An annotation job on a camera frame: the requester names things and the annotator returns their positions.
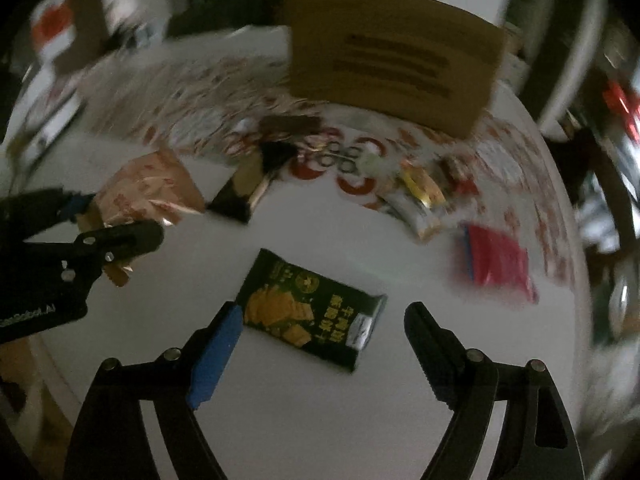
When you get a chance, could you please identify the yellow snack packet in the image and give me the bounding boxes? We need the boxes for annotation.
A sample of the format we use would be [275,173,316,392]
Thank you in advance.
[400,162,446,206]

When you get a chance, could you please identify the dark green snack packet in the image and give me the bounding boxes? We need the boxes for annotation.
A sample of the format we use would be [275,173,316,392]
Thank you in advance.
[235,248,388,375]

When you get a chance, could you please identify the red snack packet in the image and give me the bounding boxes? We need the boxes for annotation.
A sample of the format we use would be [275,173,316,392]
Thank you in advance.
[455,224,540,303]

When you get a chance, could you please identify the brown snack bar packet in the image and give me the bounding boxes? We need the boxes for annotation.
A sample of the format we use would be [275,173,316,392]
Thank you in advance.
[260,115,323,137]

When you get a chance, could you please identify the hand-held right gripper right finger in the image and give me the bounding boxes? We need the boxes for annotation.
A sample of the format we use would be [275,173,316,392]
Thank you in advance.
[403,301,586,480]

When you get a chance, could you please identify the red and white wall poster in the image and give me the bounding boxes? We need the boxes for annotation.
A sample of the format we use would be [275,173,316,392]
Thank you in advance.
[30,0,76,56]

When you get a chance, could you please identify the copper foil snack packet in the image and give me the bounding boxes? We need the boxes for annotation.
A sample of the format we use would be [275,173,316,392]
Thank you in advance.
[80,147,207,288]

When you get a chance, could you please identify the red floral patterned tablecloth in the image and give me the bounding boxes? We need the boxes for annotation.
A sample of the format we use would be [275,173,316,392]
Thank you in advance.
[75,52,576,281]

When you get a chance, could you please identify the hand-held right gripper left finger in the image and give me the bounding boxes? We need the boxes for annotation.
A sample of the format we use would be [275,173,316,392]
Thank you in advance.
[62,301,246,480]

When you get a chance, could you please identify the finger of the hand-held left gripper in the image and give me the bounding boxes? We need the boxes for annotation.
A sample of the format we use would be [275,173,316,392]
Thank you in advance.
[60,219,165,282]
[0,187,98,243]

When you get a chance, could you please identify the small brown snack packet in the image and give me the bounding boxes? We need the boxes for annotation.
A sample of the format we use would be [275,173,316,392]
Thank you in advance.
[440,155,468,181]

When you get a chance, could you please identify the red foil balloons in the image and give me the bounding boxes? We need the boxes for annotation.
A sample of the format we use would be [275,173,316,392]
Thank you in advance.
[602,80,640,142]

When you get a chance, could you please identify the black and gold snack packet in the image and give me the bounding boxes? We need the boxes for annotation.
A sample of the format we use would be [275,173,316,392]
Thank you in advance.
[206,141,296,225]

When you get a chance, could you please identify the brown cardboard box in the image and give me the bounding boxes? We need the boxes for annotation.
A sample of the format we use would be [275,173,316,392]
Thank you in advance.
[285,0,508,138]

